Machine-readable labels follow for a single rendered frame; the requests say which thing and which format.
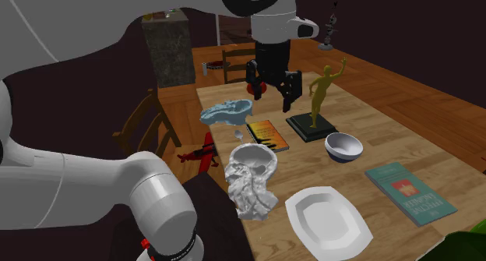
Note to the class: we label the orange and yellow book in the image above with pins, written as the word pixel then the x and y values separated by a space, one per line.
pixel 267 135

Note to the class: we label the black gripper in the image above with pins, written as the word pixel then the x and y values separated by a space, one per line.
pixel 272 59

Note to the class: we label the white oval plate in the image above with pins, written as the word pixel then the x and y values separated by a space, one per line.
pixel 328 226

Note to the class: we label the teal book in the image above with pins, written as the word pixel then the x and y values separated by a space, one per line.
pixel 410 193

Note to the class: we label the red round object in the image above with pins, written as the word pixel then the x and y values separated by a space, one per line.
pixel 249 89

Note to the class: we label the light blue skull-shaped bowl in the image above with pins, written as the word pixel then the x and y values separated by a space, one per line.
pixel 224 114

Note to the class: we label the red toy airplane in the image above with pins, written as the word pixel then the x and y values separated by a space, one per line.
pixel 207 154

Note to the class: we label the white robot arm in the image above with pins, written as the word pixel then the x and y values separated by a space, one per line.
pixel 76 184

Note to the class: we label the white skull-shaped sculpture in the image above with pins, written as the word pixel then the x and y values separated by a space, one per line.
pixel 250 176

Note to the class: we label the wooden table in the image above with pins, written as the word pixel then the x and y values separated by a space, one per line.
pixel 322 173

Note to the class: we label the green object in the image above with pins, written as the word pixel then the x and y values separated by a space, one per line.
pixel 455 247

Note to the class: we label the white bowl with dark outside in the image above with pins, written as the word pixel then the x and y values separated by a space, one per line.
pixel 343 146

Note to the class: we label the small white cylinder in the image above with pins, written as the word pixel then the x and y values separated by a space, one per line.
pixel 205 68

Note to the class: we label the golden figure on black base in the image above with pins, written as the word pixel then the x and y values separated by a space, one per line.
pixel 319 97

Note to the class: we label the grey figure sculpture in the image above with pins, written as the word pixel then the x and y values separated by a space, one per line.
pixel 329 30

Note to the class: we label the dark stone pedestal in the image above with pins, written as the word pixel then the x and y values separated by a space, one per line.
pixel 171 51

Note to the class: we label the wooden chair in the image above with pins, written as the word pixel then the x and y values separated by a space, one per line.
pixel 152 127
pixel 233 68

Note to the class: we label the small silver spoon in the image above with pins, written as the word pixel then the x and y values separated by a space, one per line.
pixel 239 134

